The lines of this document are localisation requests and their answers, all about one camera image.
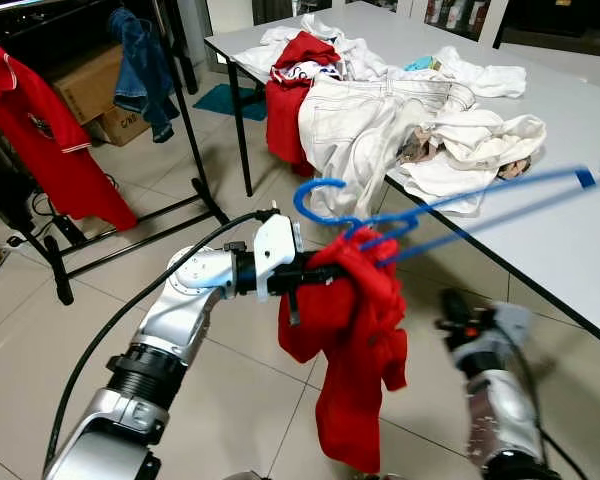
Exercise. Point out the blue plastic hanger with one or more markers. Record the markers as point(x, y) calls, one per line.
point(480, 195)

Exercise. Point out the white shirt tan sleeves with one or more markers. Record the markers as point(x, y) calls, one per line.
point(475, 150)

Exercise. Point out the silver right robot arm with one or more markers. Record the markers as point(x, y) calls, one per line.
point(505, 410)

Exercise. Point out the beige jeans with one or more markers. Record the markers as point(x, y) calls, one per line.
point(360, 130)

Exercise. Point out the red jersey white print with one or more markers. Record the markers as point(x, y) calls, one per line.
point(285, 120)

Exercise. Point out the white rumpled clothes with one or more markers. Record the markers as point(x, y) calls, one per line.
point(270, 50)

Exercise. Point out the teal cloth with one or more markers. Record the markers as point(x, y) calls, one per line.
point(422, 63)

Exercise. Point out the white t-shirt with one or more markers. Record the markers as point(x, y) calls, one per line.
point(490, 78)

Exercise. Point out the blue denim garment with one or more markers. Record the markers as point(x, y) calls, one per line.
point(145, 70)

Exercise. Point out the red shirt white trim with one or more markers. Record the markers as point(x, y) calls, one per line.
point(50, 140)

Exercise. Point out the brown cardboard box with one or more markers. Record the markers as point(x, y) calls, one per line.
point(85, 90)

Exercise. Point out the white TV cabinet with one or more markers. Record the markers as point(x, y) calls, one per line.
point(570, 25)

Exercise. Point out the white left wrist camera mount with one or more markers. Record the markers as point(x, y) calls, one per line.
point(275, 245)

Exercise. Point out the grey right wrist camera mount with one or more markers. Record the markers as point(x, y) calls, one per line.
point(510, 325)

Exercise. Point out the black clothes rack silver rail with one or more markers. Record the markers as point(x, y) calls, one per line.
point(120, 243)

